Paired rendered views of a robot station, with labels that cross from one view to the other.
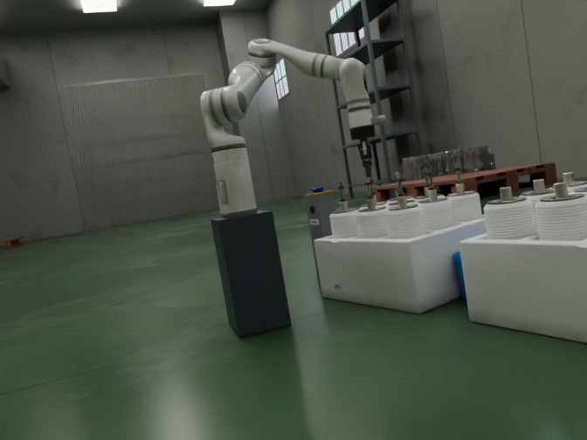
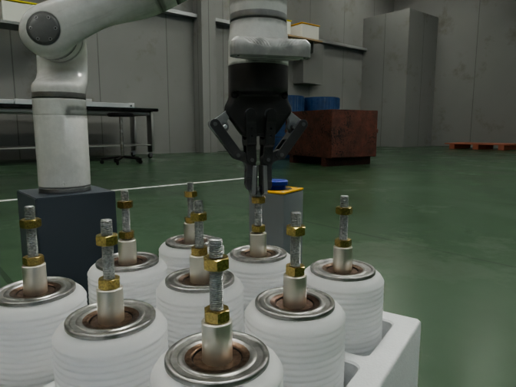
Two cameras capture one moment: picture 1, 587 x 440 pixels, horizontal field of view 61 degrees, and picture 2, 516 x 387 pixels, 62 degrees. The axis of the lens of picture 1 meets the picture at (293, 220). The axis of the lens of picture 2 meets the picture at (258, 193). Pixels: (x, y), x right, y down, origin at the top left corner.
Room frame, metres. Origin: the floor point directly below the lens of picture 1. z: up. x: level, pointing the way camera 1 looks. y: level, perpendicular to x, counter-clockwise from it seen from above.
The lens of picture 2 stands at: (1.33, -0.76, 0.42)
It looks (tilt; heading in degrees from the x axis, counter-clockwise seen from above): 8 degrees down; 67
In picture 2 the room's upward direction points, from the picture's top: straight up
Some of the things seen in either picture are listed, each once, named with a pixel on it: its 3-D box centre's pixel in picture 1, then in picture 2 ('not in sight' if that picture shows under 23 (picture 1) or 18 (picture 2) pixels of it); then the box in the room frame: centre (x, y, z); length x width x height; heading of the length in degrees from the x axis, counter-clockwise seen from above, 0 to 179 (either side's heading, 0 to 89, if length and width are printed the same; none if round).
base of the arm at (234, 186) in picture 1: (234, 182); (62, 145); (1.31, 0.14, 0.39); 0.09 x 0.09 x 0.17; 17
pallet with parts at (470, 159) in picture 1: (452, 173); not in sight; (4.51, -1.48, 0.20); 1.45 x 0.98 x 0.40; 17
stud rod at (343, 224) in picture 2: not in sight; (343, 227); (1.61, -0.35, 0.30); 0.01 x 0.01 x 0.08
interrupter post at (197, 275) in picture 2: not in sight; (200, 268); (1.45, -0.32, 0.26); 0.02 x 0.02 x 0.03
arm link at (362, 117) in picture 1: (366, 116); (261, 38); (1.54, -0.27, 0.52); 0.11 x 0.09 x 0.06; 80
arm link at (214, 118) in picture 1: (224, 121); (57, 58); (1.31, 0.14, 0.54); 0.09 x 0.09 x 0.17; 73
